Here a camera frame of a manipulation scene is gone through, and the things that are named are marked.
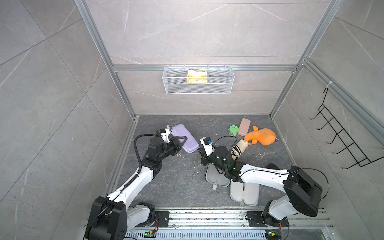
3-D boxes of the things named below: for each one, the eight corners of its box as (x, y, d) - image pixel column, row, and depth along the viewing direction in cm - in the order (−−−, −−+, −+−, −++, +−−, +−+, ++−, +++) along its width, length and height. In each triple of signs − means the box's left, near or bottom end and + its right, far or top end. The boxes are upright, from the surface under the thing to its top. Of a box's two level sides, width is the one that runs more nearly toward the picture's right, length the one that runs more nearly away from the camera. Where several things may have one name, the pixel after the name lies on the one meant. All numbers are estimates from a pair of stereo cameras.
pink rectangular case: (237, 134, 111) (238, 131, 108) (241, 119, 120) (242, 116, 118) (247, 137, 109) (248, 134, 106) (250, 122, 119) (251, 119, 116)
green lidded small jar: (229, 136, 109) (230, 132, 105) (228, 129, 113) (229, 125, 109) (238, 136, 109) (239, 132, 105) (236, 129, 113) (238, 125, 109)
